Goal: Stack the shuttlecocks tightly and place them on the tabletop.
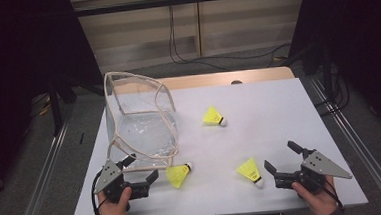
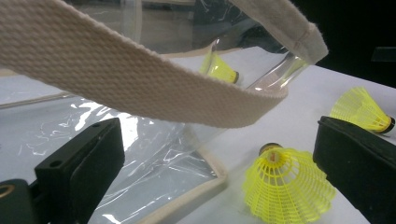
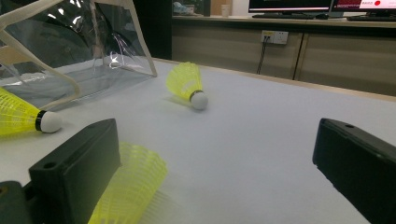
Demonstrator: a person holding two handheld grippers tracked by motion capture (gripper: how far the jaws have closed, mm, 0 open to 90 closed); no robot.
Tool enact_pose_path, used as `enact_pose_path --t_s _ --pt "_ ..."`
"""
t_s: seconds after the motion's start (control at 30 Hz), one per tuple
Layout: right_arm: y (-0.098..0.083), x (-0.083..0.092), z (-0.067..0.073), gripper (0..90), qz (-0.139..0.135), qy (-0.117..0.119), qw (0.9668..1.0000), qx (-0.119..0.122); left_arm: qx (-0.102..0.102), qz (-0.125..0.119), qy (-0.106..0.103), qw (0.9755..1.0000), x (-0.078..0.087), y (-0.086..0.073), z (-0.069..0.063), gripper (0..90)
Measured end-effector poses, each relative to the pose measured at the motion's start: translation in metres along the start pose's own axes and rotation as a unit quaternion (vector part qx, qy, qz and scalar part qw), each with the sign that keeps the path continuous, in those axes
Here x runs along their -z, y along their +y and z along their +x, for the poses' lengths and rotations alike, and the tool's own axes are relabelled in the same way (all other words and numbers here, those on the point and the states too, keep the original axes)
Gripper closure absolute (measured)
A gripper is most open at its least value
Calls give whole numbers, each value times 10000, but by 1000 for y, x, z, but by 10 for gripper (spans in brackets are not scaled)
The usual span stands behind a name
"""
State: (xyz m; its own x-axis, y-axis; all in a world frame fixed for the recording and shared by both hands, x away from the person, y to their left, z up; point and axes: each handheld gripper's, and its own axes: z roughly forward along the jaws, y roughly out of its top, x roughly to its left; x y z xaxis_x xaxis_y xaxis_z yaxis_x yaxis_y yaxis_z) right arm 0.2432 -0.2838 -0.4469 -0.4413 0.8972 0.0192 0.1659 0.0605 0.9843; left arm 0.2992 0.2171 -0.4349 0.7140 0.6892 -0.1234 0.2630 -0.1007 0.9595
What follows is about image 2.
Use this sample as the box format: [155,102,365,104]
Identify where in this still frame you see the clear tote bag beige straps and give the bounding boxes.
[0,0,330,224]

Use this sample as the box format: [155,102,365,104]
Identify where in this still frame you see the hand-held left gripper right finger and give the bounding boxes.
[312,115,396,224]

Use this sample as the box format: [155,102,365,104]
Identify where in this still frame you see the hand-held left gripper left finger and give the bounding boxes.
[29,117,125,224]

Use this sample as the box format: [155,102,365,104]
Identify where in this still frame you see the yellow plastic shuttlecock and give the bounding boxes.
[329,86,396,134]
[199,49,241,85]
[242,142,337,224]

